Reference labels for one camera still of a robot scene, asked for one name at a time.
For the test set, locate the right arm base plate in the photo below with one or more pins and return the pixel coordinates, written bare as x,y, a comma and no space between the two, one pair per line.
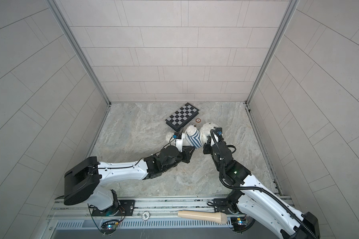
225,206

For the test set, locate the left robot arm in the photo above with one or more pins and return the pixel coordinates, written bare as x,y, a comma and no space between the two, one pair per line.
84,182

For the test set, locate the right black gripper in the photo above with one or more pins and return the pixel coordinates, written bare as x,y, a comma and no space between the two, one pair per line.
206,148

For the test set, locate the white teddy bear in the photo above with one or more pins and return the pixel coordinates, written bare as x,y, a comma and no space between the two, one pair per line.
204,130

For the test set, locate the left green circuit board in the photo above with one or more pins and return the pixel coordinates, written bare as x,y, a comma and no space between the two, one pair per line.
110,226

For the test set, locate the black folded chess board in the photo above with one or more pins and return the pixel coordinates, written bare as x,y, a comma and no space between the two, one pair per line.
180,118

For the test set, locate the aluminium mounting rail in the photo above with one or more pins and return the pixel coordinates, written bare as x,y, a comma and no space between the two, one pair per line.
157,207

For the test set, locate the right green circuit board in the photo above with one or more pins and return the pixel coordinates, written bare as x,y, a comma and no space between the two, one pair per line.
238,224

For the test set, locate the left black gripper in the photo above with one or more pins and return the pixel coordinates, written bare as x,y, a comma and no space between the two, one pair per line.
186,152

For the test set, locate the white round knob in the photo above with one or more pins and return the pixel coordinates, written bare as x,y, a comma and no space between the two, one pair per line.
145,215

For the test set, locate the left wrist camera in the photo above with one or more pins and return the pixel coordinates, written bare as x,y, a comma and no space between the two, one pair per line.
178,141

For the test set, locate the blue white striped sweater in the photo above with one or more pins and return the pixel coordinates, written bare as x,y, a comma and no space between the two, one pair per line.
193,136

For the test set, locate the beige handle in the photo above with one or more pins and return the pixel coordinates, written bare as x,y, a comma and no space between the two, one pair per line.
216,217

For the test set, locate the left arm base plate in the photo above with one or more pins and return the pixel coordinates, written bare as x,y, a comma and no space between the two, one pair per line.
119,207

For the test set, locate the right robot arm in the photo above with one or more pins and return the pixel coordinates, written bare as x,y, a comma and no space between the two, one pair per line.
251,198

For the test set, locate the green circuit board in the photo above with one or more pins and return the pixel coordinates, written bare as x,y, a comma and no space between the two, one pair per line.
238,224
110,226

